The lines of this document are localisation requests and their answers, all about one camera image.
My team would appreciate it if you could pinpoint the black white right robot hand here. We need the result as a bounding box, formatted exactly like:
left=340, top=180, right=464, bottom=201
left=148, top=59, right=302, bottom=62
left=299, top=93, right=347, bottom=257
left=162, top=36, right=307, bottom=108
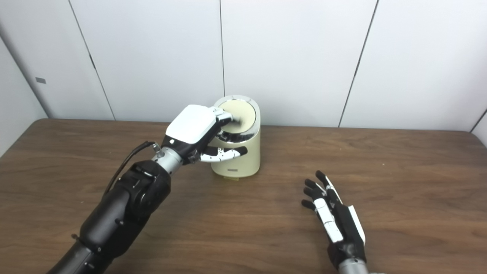
left=301, top=170, right=366, bottom=271

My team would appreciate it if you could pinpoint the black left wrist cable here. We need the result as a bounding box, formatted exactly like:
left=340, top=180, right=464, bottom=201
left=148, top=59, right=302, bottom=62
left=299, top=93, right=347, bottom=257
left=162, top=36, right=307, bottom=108
left=103, top=141, right=165, bottom=194

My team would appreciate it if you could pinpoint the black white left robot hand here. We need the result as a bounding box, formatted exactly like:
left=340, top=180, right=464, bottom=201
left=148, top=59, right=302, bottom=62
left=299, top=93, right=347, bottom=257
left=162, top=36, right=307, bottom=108
left=162, top=104, right=248, bottom=165

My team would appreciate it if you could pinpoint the cream round bin lid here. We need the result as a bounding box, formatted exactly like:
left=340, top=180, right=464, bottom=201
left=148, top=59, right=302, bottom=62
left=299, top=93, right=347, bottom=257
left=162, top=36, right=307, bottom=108
left=218, top=99, right=256, bottom=133

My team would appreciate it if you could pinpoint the cream-colored desktop trash bin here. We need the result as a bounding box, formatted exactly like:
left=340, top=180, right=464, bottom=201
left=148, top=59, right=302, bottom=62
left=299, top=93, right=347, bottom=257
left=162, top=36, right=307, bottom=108
left=210, top=95, right=261, bottom=178

